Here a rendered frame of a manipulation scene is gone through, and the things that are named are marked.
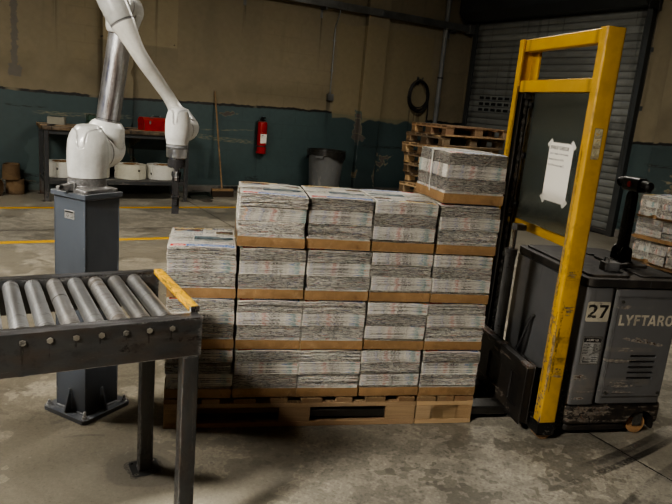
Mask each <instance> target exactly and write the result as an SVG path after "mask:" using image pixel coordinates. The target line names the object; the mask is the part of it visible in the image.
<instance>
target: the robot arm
mask: <svg viewBox="0 0 672 504"><path fill-rule="evenodd" d="M96 1H97V3H98V6H99V8H100V10H101V12H102V14H103V16H104V17H105V22H106V29H107V31H108V37H107V44H106V51H105V58H104V65H103V72H102V79H101V86H100V93H99V100H98V107H97V114H96V118H94V119H93V120H91V121H90V122H89V124H77V125H75V126H74V127H73V128H72V129H71V131H70V133H69V136H68V139H67V148H66V163H67V176H68V177H67V183H65V184H61V185H57V186H56V189H57V190H61V191H69V192H74V193H79V194H82V195H90V194H97V193H107V192H118V188H115V187H111V186H108V185H107V169H108V168H111V167H113V166H115V165H117V164H118V163H119V162H120V161H121V160H122V159H123V157H124V155H125V151H126V146H125V129H124V127H123V125H122V124H121V123H120V117H121V110H122V104H123V97H124V91H125V84H126V77H127V71H128V64H129V58H130V55H131V56H132V58H133V59H134V61H135V62H136V64H137V65H138V67H139V68H140V70H141V71H142V72H143V74H144V75H145V76H146V78H147V79H148V80H149V82H150V83H151V84H152V86H153V87H154V88H155V89H156V91H157V92H158V94H159V95H160V96H161V98H162V99H163V101H164V103H165V104H166V106H167V109H168V112H167V116H166V120H165V138H166V157H169V158H168V164H167V166H168V167H169V168H174V170H173V171H172V172H171V176H172V183H173V191H172V197H171V198H172V209H171V214H179V198H180V196H179V183H180V177H181V172H179V168H181V169H183V168H185V167H186V158H187V153H188V143H189V141H190V140H192V139H194V138H195V137H196V136H197V134H198V132H199V125H198V122H197V121H196V119H195V118H194V116H193V115H192V114H191V113H190V111H189V110H188V109H186V108H184V107H182V105H181V104H180V103H179V101H178V100H177V98H176V96H175V95H174V93H173V92H172V90H171V89H170V87H169V86H168V84H167V83H166V81H165V80H164V78H163V77H162V75H161V74H160V72H159V71H158V69H157V67H156V66H155V64H154V63H153V61H152V60H151V58H150V57H149V55H148V53H147V52H146V50H145V48H144V45H143V43H142V41H141V38H140V35H139V32H138V30H139V27H140V24H141V22H142V20H143V17H144V9H143V6H142V3H141V2H140V0H96Z"/></svg>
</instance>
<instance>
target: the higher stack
mask: <svg viewBox="0 0 672 504"><path fill-rule="evenodd" d="M419 158H420V161H419V170H418V172H419V173H418V180H417V183H420V184H422V185H425V186H428V187H429V189H430V188H433V189H435V190H438V191H440V192H443V193H452V194H468V195H485V196H503V194H505V189H506V188H505V186H506V182H505V179H506V178H505V177H506V173H507V168H506V167H507V166H508V165H507V163H508V161H507V160H508V159H509V157H507V156H504V155H500V154H493V153H492V152H484V151H479V150H470V149H459V148H446V147H430V146H422V152H421V157H419ZM416 194H419V195H421V196H423V197H426V198H427V199H429V200H431V201H433V202H435V203H436V204H438V205H439V207H438V208H439V209H438V213H437V214H438V216H437V222H436V223H437V224H436V229H435V231H436V232H435V234H434V236H435V237H434V243H436V244H437V245H461V246H484V247H495V246H496V242H497V240H496V239H497V238H498V237H497V236H498V235H497V233H498V232H499V225H500V221H501V220H500V217H501V216H500V214H501V209H500V208H498V207H496V206H492V205H474V204H456V203H442V202H440V201H438V200H435V199H433V198H431V197H429V196H426V195H424V194H422V193H416ZM426 198H425V199H426ZM492 260H493V258H492V257H491V256H480V255H454V254H436V253H434V252H433V260H432V261H433V264H432V267H431V272H430V273H431V274H430V277H431V278H432V281H431V282H432V283H431V284H432V286H431V290H430V291H429V292H430V293H431V295H432V294H464V295H488V294H489V289H490V284H491V283H490V281H491V275H492V269H491V268H492V266H491V265H492V264H493V263H492ZM430 302H431V301H430ZM430 302H426V303H427V304H428V309H427V311H428V312H427V315H426V316H427V317H426V318H427V319H426V323H425V330H424V335H423V336H424V337H423V340H424V343H425V341H459V342H481V339H482V336H483V335H482V333H484V332H482V331H483V329H482V328H484V325H485V324H484V322H485V318H486V317H485V314H486V313H485V311H486V306H485V305H484V304H466V303H430ZM480 355H481V353H480V352H479V350H420V362H421V363H420V371H419V376H418V377H419V378H418V387H474V385H475V379H476V375H477V374H476V373H477V367H478V364H479V361H480V358H481V357H480ZM414 397H415V401H416V405H415V412H414V424H417V423H465V422H470V416H471V409H472V404H473V395H431V396H418V395H414Z"/></svg>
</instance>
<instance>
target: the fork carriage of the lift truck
mask: <svg viewBox="0 0 672 504"><path fill-rule="evenodd" d="M484 324H485V323H484ZM482 329H483V331H482V332H484V333H482V335H483V336H482V339H481V341H482V344H481V350H479V352H480V353H481V355H480V357H481V358H480V361H479V364H478V367H477V373H476V374H477V375H476V378H478V379H479V380H480V381H481V382H482V383H483V384H484V390H485V391H486V392H487V393H488V394H489V395H490V396H491V397H492V398H497V399H498V400H499V401H500V402H501V403H502V404H503V405H504V407H505V409H504V411H505V412H506V413H507V414H508V415H509V416H510V417H511V418H512V419H513V420H514V421H515V422H516V423H517V424H519V423H525V424H527V420H528V414H529V408H530V402H531V397H532V391H533V385H534V379H535V373H536V367H537V366H536V365H534V364H533V363H532V362H531V361H530V360H528V359H527V358H526V357H525V356H524V355H522V354H521V353H520V352H519V351H517V350H516V349H515V348H514V347H513V346H511V345H510V344H509V343H508V342H506V341H505V340H504V339H503V338H502V337H500V336H499V335H498V334H497V333H495V332H494V331H493V330H492V329H491V328H489V327H488V326H487V325H486V324H485V325H484V328H482Z"/></svg>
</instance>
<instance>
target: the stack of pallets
mask: <svg viewBox="0 0 672 504"><path fill-rule="evenodd" d="M423 126H426V129H425V131H423ZM439 128H440V132H439ZM495 132H498V133H499V138H494V134H495ZM406 134H407V137H406V140H405V141H402V150H401V151H404V160H403V161H404V168H403V171H405V179H404V181H399V191H402V192H410V193H420V192H417V191H416V182H417V180H415V177H418V173H419V172H418V170H419V161H420V158H419V159H418V160H415V157H421V152H422V146H430V147H446V148H459V149H470V150H479V151H486V152H492V153H493V154H498V152H499V150H503V148H502V147H503V143H504V140H506V136H507V130H500V129H492V128H483V127H473V126H461V125H448V124H436V123H423V122H412V130H411V131H406ZM418 136H421V141H420V140H417V138H418ZM487 142H492V146H491V147H487V146H486V144H487ZM414 146H416V147H418V149H417V150H413V148H414ZM415 167H418V170H415ZM410 186H411V187H414V189H410Z"/></svg>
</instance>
